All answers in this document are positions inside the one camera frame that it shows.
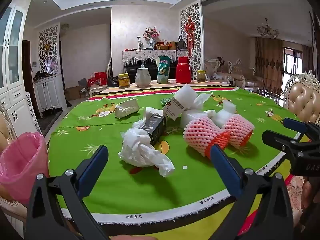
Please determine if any white foam sheet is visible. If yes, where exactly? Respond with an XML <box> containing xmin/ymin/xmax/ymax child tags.
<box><xmin>180</xmin><ymin>109</ymin><xmax>216</xmax><ymax>128</ymax></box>
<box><xmin>213</xmin><ymin>100</ymin><xmax>237</xmax><ymax>130</ymax></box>
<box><xmin>172</xmin><ymin>84</ymin><xmax>213</xmax><ymax>111</ymax></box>

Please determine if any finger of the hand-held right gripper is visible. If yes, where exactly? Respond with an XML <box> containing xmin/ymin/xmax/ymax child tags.
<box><xmin>282</xmin><ymin>117</ymin><xmax>310</xmax><ymax>138</ymax></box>
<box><xmin>262</xmin><ymin>129</ymin><xmax>300</xmax><ymax>153</ymax></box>

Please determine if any white ceramic jar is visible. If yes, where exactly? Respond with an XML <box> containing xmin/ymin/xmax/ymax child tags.
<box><xmin>135</xmin><ymin>64</ymin><xmax>151</xmax><ymax>88</ymax></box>

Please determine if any white dining chair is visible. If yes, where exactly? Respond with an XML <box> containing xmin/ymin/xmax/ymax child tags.
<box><xmin>89</xmin><ymin>57</ymin><xmax>113</xmax><ymax>97</ymax></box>

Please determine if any brown patterned curtain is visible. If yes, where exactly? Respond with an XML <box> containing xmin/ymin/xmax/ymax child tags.
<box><xmin>255</xmin><ymin>37</ymin><xmax>284</xmax><ymax>98</ymax></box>

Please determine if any brown cardboard box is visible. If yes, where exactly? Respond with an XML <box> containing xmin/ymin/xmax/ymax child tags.
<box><xmin>65</xmin><ymin>86</ymin><xmax>82</xmax><ymax>101</ymax></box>

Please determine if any red thermos jug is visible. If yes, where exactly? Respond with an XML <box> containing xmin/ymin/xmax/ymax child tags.
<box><xmin>175</xmin><ymin>56</ymin><xmax>193</xmax><ymax>84</ymax></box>

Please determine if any pink foam fruit net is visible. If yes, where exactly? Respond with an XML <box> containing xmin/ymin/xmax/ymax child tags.
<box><xmin>223</xmin><ymin>114</ymin><xmax>255</xmax><ymax>150</ymax></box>
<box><xmin>184</xmin><ymin>116</ymin><xmax>231</xmax><ymax>159</ymax></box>

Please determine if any tall white glass-door cabinet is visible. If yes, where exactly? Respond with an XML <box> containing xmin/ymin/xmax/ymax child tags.
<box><xmin>0</xmin><ymin>4</ymin><xmax>35</xmax><ymax>133</ymax></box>

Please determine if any window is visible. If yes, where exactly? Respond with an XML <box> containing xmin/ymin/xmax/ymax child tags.
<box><xmin>283</xmin><ymin>47</ymin><xmax>304</xmax><ymax>105</ymax></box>

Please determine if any beige paper box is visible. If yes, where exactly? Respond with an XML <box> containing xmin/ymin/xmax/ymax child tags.
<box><xmin>114</xmin><ymin>99</ymin><xmax>140</xmax><ymax>119</ymax></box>

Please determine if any chandelier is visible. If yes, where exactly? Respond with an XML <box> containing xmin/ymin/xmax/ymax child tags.
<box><xmin>257</xmin><ymin>18</ymin><xmax>279</xmax><ymax>39</ymax></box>

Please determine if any black piano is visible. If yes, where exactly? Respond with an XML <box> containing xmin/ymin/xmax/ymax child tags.
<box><xmin>124</xmin><ymin>60</ymin><xmax>178</xmax><ymax>81</ymax></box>

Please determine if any pink lined waste bin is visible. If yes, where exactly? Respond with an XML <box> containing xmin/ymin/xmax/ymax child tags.
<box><xmin>0</xmin><ymin>132</ymin><xmax>50</xmax><ymax>205</ymax></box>

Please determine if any white shoe cabinet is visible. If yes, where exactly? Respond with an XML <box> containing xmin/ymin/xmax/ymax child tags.
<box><xmin>34</xmin><ymin>75</ymin><xmax>63</xmax><ymax>116</ymax></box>

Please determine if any flower vase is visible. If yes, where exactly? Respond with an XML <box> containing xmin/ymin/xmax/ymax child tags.
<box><xmin>144</xmin><ymin>27</ymin><xmax>160</xmax><ymax>49</ymax></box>

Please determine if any yellow lid jar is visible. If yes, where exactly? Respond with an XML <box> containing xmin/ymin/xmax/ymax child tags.
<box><xmin>118</xmin><ymin>73</ymin><xmax>130</xmax><ymax>89</ymax></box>

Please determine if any white plastic bag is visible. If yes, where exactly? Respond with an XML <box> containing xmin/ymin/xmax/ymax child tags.
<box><xmin>118</xmin><ymin>127</ymin><xmax>175</xmax><ymax>178</ymax></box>

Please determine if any dark floor rug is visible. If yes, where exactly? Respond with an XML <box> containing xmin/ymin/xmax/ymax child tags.
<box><xmin>37</xmin><ymin>110</ymin><xmax>63</xmax><ymax>137</ymax></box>

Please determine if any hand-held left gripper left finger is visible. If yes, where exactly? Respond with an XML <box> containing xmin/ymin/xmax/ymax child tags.
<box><xmin>24</xmin><ymin>144</ymin><xmax>109</xmax><ymax>240</ymax></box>

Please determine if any red knot wall hanging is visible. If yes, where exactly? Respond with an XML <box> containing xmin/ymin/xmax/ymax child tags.
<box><xmin>184</xmin><ymin>16</ymin><xmax>198</xmax><ymax>58</ymax></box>

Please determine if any beige printed carton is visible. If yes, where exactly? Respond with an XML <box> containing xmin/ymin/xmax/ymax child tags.
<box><xmin>163</xmin><ymin>97</ymin><xmax>187</xmax><ymax>121</ymax></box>

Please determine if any black handbag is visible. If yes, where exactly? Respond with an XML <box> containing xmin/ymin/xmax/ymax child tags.
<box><xmin>176</xmin><ymin>35</ymin><xmax>188</xmax><ymax>50</ymax></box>

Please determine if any green printed tablecloth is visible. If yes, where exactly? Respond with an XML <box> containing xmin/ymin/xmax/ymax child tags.
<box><xmin>47</xmin><ymin>79</ymin><xmax>309</xmax><ymax>233</ymax></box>

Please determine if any person's right hand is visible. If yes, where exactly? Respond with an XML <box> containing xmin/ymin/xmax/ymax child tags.
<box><xmin>301</xmin><ymin>176</ymin><xmax>320</xmax><ymax>220</ymax></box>

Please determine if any dark clutter pile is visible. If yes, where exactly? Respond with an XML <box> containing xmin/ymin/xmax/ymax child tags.
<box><xmin>33</xmin><ymin>70</ymin><xmax>54</xmax><ymax>82</ymax></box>

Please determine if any green printed bag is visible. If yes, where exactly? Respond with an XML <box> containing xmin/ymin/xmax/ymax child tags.
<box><xmin>157</xmin><ymin>56</ymin><xmax>171</xmax><ymax>84</ymax></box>

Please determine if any white lattice board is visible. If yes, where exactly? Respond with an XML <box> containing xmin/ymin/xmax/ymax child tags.
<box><xmin>25</xmin><ymin>91</ymin><xmax>42</xmax><ymax>133</ymax></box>

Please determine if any ornate beige sofa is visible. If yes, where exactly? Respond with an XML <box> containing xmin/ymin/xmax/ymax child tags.
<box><xmin>204</xmin><ymin>57</ymin><xmax>263</xmax><ymax>88</ymax></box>

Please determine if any black carton box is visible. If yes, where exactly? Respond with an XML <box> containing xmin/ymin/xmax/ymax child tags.
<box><xmin>140</xmin><ymin>114</ymin><xmax>167</xmax><ymax>145</ymax></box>

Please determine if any white lattice wall panel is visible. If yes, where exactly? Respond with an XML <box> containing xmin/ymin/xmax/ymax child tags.
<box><xmin>179</xmin><ymin>1</ymin><xmax>203</xmax><ymax>80</ymax></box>
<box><xmin>38</xmin><ymin>25</ymin><xmax>61</xmax><ymax>76</ymax></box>

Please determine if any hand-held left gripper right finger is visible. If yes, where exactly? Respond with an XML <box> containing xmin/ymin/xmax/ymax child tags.
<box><xmin>210</xmin><ymin>144</ymin><xmax>294</xmax><ymax>240</ymax></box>

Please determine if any lace piano cover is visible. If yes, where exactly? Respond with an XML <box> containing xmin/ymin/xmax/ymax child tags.
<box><xmin>122</xmin><ymin>49</ymin><xmax>192</xmax><ymax>66</ymax></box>

